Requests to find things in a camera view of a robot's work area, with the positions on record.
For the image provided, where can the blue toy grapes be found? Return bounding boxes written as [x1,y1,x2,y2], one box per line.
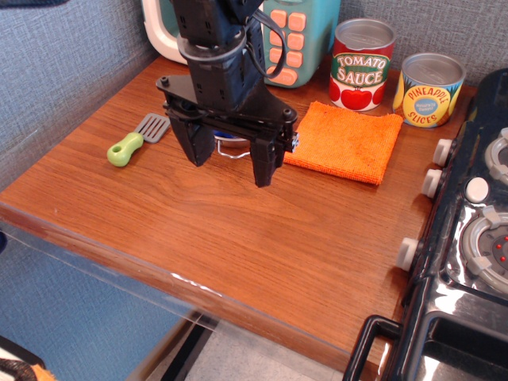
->
[214,131,235,139]

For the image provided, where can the pineapple slices can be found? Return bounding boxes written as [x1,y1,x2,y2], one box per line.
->
[392,52,466,128]

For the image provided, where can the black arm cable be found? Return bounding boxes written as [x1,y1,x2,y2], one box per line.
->
[244,9,287,80]

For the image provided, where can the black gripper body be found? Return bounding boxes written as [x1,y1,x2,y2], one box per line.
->
[156,17,298,152]

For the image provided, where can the tomato sauce can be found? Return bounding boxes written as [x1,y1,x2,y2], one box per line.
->
[329,18,396,111]

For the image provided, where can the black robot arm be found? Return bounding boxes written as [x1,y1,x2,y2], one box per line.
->
[156,1,298,187]

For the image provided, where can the small steel bowl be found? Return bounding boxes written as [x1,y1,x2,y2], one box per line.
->
[214,135,250,160]

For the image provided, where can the green handled grey spatula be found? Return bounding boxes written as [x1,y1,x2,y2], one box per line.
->
[106,113,171,167]

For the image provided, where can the toy microwave oven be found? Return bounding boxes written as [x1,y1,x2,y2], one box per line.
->
[141,0,341,88]

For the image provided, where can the orange towel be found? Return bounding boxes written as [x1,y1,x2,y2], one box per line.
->
[284,102,403,186]

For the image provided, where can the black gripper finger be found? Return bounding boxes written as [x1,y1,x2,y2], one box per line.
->
[250,139,285,187]
[169,116,215,167]

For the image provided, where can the black toy stove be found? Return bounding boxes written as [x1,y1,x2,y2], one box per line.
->
[344,69,507,380]

